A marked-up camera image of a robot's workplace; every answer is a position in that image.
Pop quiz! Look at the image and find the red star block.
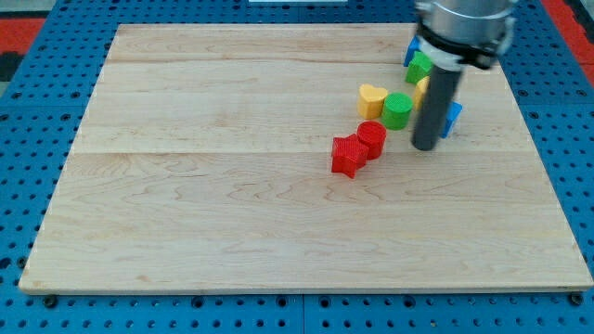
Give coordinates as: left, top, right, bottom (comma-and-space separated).
331, 134, 368, 178

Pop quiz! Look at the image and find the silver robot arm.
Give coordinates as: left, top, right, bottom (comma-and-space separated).
411, 0, 517, 151

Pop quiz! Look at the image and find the blue block right of rod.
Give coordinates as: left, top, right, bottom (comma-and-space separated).
440, 101, 463, 139

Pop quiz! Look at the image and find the blue block at top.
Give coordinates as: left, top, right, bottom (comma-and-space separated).
403, 36, 420, 67

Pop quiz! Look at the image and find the yellow heart block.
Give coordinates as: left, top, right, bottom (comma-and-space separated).
356, 83, 389, 120

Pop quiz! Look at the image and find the green star block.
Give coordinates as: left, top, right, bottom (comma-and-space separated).
405, 51, 433, 84

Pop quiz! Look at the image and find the green cylinder block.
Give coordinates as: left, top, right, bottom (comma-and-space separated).
381, 93, 413, 130

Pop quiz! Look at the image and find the light wooden board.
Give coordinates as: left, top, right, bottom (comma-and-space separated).
19, 24, 593, 295

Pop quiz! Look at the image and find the red cylinder block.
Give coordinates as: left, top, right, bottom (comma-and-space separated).
356, 121, 387, 160

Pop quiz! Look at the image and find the yellow block behind rod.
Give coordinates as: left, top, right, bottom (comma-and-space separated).
412, 76, 430, 111

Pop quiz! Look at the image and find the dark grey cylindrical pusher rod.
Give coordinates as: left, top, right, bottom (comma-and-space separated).
411, 65, 462, 151

